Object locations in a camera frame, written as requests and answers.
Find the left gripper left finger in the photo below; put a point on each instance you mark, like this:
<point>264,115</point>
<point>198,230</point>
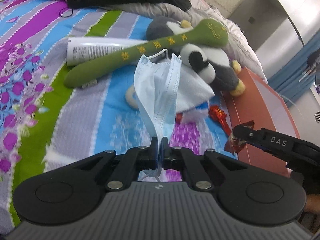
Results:
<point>106,170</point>

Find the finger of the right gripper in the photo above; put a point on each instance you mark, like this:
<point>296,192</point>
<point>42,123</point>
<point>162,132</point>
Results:
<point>269,141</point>

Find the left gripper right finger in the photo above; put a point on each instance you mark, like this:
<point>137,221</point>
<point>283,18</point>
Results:
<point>200,172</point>

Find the light blue face mask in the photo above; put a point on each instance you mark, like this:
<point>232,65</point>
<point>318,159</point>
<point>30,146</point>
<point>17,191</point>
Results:
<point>156,82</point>

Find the red foil candy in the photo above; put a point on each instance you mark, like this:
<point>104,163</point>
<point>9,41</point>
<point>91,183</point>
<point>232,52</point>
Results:
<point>236,140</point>
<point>218,115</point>

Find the orange cardboard box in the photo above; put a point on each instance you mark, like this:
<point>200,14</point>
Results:
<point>267,109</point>

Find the blue curtain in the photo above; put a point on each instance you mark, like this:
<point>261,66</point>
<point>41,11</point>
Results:
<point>297,76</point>

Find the white cloth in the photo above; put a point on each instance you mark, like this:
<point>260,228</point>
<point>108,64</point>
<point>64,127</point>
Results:
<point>193,97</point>

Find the colourful striped floral bedsheet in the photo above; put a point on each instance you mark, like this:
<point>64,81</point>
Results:
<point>45,125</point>

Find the grey white penguin plush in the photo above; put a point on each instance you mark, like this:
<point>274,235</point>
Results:
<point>211,64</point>

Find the grey white cabinet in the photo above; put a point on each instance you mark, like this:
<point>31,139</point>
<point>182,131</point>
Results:
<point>277,29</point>

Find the green plush stick toy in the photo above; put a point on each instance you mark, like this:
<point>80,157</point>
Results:
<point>205,33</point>

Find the white cosmetic tube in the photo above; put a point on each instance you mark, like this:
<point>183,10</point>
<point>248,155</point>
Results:
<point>83,49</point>

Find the grey pink quilt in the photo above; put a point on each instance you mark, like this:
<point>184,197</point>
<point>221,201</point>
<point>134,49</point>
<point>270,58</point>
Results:
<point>237,47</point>

